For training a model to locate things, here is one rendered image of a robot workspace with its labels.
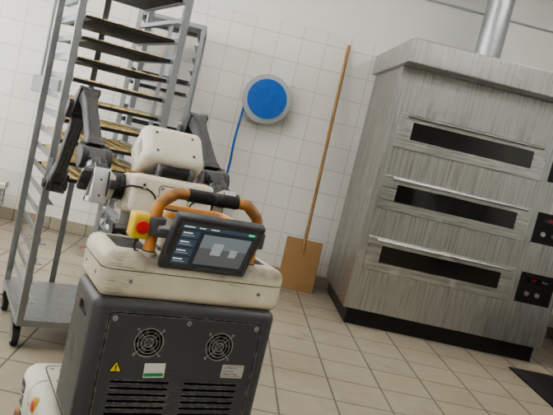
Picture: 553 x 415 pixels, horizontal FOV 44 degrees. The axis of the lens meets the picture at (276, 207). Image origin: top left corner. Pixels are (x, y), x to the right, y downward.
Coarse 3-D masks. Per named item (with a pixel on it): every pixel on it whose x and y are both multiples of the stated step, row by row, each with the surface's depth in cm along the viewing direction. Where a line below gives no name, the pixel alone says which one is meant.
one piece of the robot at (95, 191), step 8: (96, 168) 210; (104, 168) 211; (96, 176) 210; (104, 176) 211; (88, 184) 214; (96, 184) 210; (104, 184) 211; (88, 192) 215; (96, 192) 210; (104, 192) 211; (88, 200) 211; (96, 200) 210; (104, 200) 212
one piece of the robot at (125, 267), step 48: (192, 192) 182; (96, 240) 187; (144, 240) 196; (96, 288) 182; (144, 288) 180; (192, 288) 186; (240, 288) 193; (96, 336) 177; (144, 336) 182; (192, 336) 189; (240, 336) 196; (96, 384) 179; (144, 384) 185; (192, 384) 193; (240, 384) 199
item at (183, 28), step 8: (192, 0) 303; (184, 8) 304; (192, 8) 304; (184, 16) 303; (184, 24) 304; (184, 32) 304; (184, 40) 305; (176, 48) 306; (176, 56) 305; (176, 64) 306; (176, 72) 306; (176, 80) 307; (168, 88) 307; (168, 96) 307; (168, 104) 308; (168, 112) 308
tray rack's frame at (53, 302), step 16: (64, 0) 336; (144, 48) 358; (48, 64) 339; (48, 80) 340; (32, 144) 343; (32, 160) 345; (64, 208) 359; (16, 224) 348; (64, 224) 361; (16, 240) 350; (16, 288) 340; (32, 288) 346; (48, 288) 352; (64, 288) 358; (16, 304) 317; (32, 304) 322; (48, 304) 327; (64, 304) 333; (32, 320) 300; (48, 320) 305; (64, 320) 310
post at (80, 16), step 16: (80, 0) 282; (80, 16) 284; (80, 32) 285; (64, 80) 286; (64, 96) 287; (48, 160) 290; (48, 192) 292; (32, 240) 294; (32, 256) 295; (32, 272) 296; (16, 320) 297
